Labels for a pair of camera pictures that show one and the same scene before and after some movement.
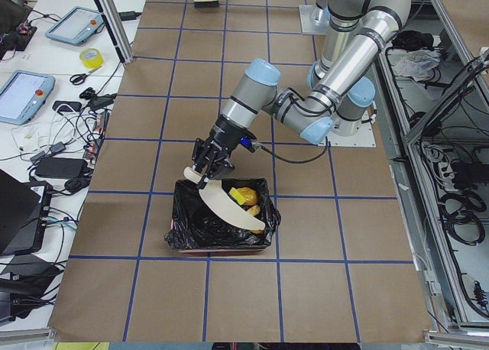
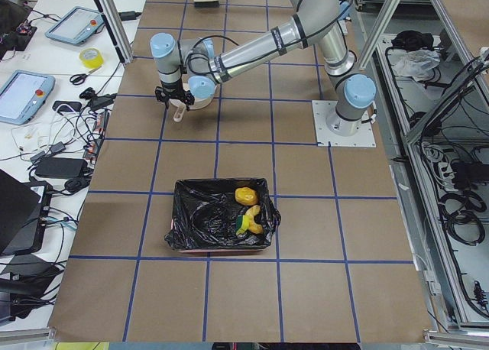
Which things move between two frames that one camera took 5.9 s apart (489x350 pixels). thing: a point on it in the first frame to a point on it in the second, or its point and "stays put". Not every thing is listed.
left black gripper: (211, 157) to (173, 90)
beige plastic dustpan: (213, 193) to (181, 107)
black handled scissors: (78, 79) stays put
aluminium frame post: (106, 1) stays put
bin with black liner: (196, 228) stays put
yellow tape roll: (92, 57) stays put
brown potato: (249, 195) stays put
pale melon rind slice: (254, 210) stays put
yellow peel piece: (237, 196) to (242, 224)
